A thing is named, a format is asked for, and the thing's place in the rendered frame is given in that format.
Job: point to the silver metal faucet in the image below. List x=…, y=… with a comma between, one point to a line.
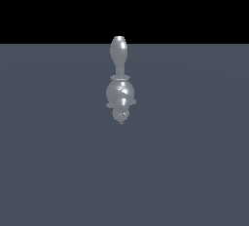
x=119, y=90

